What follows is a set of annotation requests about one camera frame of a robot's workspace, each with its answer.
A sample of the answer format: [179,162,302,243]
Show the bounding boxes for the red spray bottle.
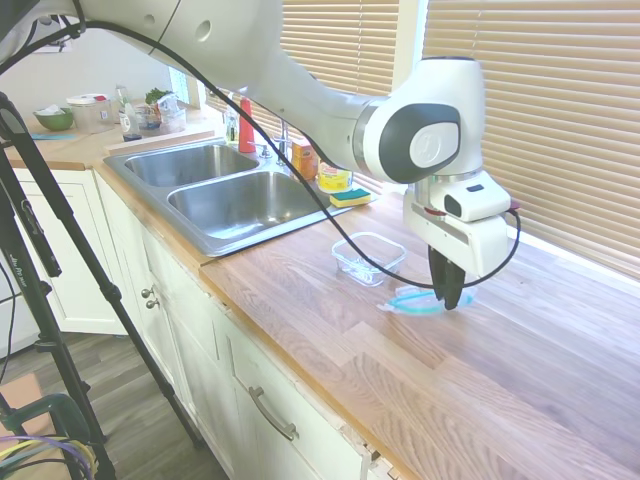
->
[237,97,259,154]

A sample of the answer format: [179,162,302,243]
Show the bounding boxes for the clear glass food container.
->
[331,231,407,288]

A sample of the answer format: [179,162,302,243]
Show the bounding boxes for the green and yellow sponge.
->
[328,188,373,210]

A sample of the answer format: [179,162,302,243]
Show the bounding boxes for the tan window blinds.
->
[407,0,640,281]
[204,0,401,191]

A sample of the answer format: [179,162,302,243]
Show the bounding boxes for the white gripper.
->
[402,196,511,312]

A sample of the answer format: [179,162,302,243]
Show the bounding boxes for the green clamp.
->
[14,392,91,451]

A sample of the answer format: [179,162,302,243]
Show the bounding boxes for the clear lid with teal rim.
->
[377,287,481,318]

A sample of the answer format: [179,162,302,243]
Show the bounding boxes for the clear soap bottle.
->
[223,107,241,146]

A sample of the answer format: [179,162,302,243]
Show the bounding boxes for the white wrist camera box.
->
[442,172,512,223]

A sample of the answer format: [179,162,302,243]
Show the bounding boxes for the tan platform board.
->
[0,372,51,441]

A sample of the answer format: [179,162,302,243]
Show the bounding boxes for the clear canister with white lid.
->
[66,93,115,135]

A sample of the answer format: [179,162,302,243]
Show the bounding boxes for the glass measuring cup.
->
[134,102,164,137]

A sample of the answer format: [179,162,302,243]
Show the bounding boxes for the clear bottle with dark liquid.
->
[115,84,144,143]

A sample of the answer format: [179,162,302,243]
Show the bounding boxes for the black camera tripod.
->
[0,92,204,480]

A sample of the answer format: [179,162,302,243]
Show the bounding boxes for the Lysol wipes canister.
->
[316,159,354,195]

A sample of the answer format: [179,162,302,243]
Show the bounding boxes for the purple cable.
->
[0,434,94,480]

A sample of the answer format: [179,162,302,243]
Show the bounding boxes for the clear food bag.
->
[157,92,187,134]

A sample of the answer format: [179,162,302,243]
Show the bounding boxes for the stainless steel double sink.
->
[102,139,351,258]

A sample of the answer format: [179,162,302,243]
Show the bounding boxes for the chrome arched faucet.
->
[249,117,296,169]

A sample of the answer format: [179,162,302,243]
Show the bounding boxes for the green bowl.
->
[32,107,75,132]

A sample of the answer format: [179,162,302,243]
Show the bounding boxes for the orange box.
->
[291,139,319,182]

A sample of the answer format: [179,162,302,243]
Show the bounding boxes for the black camera cable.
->
[0,0,522,301]

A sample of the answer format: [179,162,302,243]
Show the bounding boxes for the white lower kitchen cabinets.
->
[92,164,416,480]

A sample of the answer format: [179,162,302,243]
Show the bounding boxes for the white corner cabinet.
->
[0,167,126,336]

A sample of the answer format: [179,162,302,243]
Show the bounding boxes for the metal drawer handle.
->
[248,386,300,442]

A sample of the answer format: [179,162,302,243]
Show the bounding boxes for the yellow cable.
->
[0,437,96,469]

